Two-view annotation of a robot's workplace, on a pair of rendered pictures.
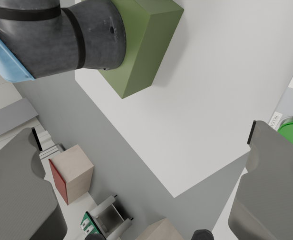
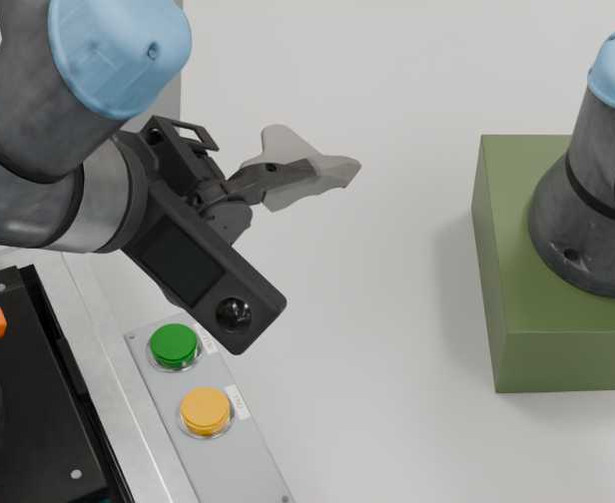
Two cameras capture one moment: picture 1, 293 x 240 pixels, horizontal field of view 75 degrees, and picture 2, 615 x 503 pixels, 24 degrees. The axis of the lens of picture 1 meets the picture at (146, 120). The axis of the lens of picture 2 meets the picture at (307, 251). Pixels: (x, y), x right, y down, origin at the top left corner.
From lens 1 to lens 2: 0.93 m
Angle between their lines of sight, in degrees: 22
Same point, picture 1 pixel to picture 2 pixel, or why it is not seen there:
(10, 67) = (599, 76)
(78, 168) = not seen: outside the picture
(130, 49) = (520, 251)
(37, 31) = (608, 165)
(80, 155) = not seen: outside the picture
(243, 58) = (325, 395)
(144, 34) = (502, 296)
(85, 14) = not seen: outside the picture
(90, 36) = (582, 214)
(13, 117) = not seen: outside the picture
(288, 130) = (187, 342)
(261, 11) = (357, 463)
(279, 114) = (210, 351)
